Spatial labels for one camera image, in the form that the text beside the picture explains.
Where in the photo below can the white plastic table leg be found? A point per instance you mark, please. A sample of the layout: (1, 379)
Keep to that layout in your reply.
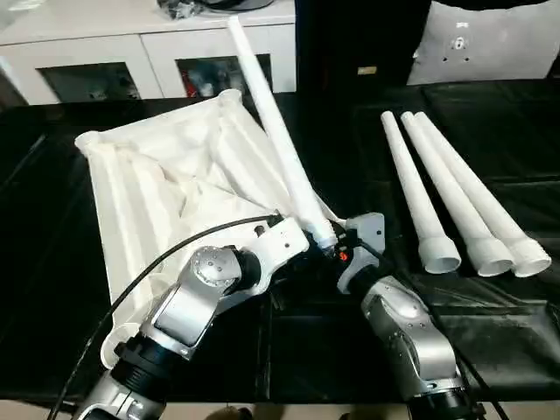
(490, 206)
(420, 201)
(455, 201)
(280, 140)

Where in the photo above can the white plastic table top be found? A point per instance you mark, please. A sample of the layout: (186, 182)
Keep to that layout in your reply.
(166, 175)

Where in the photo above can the black work mat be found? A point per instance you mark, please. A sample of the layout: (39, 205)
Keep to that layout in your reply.
(289, 350)

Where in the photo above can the black cabinet with yellow label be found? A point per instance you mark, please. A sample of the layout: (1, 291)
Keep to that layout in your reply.
(359, 44)

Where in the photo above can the cluster of small bottles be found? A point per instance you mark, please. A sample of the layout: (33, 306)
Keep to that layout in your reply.
(219, 80)

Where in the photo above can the white cushion with badge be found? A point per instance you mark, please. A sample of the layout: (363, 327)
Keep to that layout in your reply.
(490, 44)

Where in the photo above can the grey bag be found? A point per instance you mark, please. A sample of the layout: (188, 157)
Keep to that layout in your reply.
(241, 3)

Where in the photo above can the white cabinet with glass doors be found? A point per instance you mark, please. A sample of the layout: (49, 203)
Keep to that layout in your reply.
(70, 44)

